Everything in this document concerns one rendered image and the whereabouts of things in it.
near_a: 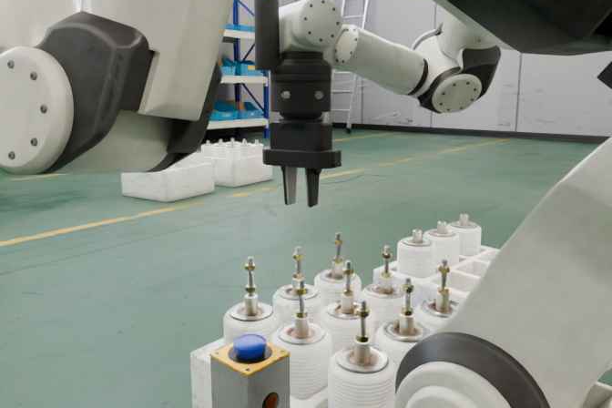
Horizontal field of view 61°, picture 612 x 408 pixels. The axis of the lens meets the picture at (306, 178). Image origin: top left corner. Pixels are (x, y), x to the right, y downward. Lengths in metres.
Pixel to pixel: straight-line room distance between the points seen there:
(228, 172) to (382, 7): 5.29
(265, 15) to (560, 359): 0.53
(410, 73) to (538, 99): 6.38
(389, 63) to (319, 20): 0.15
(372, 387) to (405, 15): 7.44
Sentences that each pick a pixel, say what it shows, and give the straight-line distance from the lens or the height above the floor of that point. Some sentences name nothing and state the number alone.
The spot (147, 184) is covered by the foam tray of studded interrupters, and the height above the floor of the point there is 0.09.
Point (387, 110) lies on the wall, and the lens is 8.08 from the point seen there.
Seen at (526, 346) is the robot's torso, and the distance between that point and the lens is 0.48.
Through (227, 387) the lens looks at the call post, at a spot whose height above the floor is 0.28.
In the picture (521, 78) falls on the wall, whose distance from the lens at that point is 7.25.
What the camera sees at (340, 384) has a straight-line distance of 0.77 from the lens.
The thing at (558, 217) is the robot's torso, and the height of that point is 0.54.
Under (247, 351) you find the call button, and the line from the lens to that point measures 0.65.
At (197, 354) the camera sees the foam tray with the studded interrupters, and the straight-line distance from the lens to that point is 0.96.
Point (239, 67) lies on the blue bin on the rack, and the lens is 6.54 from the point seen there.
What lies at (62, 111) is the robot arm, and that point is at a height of 0.62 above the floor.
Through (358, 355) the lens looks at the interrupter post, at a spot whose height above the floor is 0.26.
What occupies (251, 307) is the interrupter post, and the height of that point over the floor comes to 0.26.
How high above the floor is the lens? 0.63
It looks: 10 degrees down
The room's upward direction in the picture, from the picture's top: straight up
